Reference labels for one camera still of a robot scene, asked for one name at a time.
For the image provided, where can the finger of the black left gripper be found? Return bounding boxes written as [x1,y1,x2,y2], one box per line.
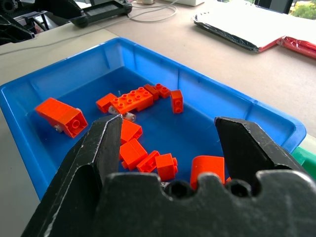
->
[37,0,84,20]
[0,14,36,46]

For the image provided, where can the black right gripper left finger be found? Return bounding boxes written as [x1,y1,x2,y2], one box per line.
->
[22,115,123,237]

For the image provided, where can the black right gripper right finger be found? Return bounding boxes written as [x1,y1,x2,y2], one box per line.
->
[214,116,308,188]

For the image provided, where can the green object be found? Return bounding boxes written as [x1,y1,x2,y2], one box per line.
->
[291,146,316,175]

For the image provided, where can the white box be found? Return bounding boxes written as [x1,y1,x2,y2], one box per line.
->
[170,0,205,7]

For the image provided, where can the black handheld controller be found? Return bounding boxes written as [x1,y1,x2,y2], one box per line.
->
[70,0,133,28]

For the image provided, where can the orange rounded toy brick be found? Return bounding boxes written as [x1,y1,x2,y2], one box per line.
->
[190,155,226,191]

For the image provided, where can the blue plastic bin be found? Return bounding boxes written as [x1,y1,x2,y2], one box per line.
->
[0,37,307,200]

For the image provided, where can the orange eight-stud toy brick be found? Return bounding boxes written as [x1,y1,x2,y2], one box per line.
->
[110,86,154,115]

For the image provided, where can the small orange two-stud brick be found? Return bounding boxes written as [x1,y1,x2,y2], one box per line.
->
[155,83,172,99]

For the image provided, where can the dark orange toy brick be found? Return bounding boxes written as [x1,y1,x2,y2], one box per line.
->
[143,83,160,101]

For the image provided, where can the red plastic-wrapped folder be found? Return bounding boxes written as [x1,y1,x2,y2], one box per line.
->
[258,35,316,60]

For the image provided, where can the white cable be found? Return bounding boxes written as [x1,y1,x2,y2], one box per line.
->
[0,3,178,56]

